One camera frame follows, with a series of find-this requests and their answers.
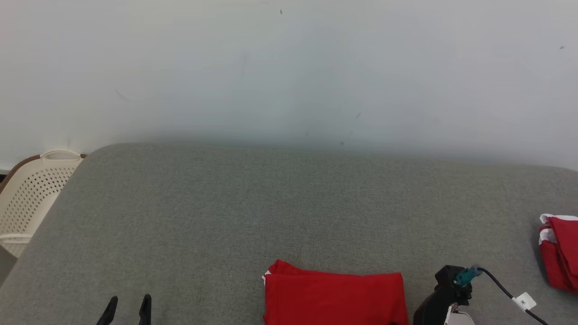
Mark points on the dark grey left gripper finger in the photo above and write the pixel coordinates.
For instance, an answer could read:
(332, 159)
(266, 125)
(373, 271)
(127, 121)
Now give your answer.
(145, 311)
(109, 312)

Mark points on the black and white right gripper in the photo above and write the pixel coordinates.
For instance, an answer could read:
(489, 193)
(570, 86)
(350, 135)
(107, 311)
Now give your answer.
(431, 311)

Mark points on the red basketball jersey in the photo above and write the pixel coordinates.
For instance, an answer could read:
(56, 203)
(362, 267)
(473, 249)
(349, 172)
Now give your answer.
(334, 298)

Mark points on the red clothes stack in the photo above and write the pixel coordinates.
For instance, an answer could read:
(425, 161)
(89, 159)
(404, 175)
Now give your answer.
(562, 253)

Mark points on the cream perforated laundry basket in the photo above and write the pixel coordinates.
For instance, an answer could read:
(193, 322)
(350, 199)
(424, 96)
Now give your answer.
(31, 198)

